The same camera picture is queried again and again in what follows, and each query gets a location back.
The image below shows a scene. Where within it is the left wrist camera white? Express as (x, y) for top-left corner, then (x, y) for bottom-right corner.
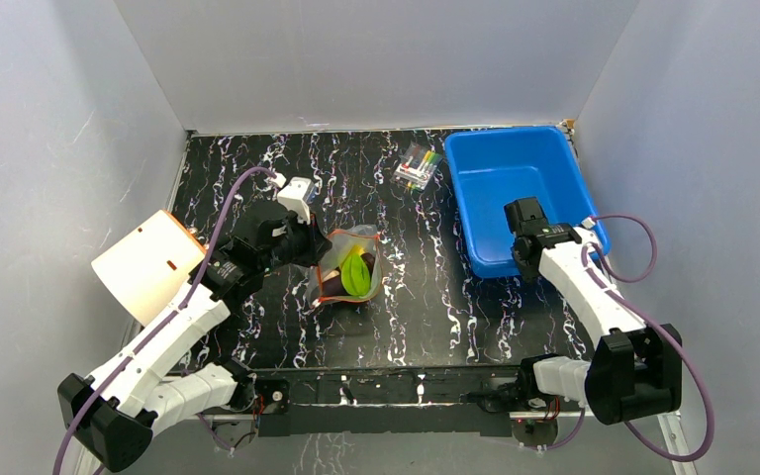
(276, 176), (317, 225)

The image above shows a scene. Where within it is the small clear marker box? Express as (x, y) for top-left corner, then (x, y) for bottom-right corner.
(393, 142), (444, 192)

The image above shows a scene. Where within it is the purple toy eggplant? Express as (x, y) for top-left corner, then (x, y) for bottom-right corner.
(322, 252), (375, 297)

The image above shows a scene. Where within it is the green toy leaf vegetable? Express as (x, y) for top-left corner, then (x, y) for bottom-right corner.
(339, 251), (371, 297)

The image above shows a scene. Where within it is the clear zip bag orange zipper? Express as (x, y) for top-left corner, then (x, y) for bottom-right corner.
(305, 225), (383, 307)

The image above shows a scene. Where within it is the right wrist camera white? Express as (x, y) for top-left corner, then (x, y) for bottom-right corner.
(581, 216), (597, 230)

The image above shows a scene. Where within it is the black marbled table mat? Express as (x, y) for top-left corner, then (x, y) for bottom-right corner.
(171, 130), (594, 373)

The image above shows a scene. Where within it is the white toy garlic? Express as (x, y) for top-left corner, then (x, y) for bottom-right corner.
(323, 268), (340, 281)

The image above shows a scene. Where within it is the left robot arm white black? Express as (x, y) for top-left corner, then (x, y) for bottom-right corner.
(57, 197), (331, 473)

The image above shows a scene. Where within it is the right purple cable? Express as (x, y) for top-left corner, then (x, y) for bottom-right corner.
(543, 213), (716, 464)

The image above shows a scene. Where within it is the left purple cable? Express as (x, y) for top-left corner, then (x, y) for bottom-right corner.
(51, 166), (288, 475)

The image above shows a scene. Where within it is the white paper towel roll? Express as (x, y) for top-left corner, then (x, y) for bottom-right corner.
(91, 210), (206, 327)

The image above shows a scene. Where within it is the purple cable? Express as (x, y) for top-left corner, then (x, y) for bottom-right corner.
(51, 166), (288, 475)
(543, 213), (716, 464)

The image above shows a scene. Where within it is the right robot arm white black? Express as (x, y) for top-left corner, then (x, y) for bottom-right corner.
(504, 198), (683, 425)

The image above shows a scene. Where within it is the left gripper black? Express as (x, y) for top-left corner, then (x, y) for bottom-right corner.
(260, 208), (332, 274)

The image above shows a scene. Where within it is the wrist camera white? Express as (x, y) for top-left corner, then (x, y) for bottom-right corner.
(276, 176), (317, 225)
(581, 216), (597, 230)

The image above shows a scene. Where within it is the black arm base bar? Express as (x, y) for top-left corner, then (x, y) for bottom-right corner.
(248, 366), (581, 439)

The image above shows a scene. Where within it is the blue plastic bin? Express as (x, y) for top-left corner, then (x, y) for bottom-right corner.
(443, 126), (600, 279)

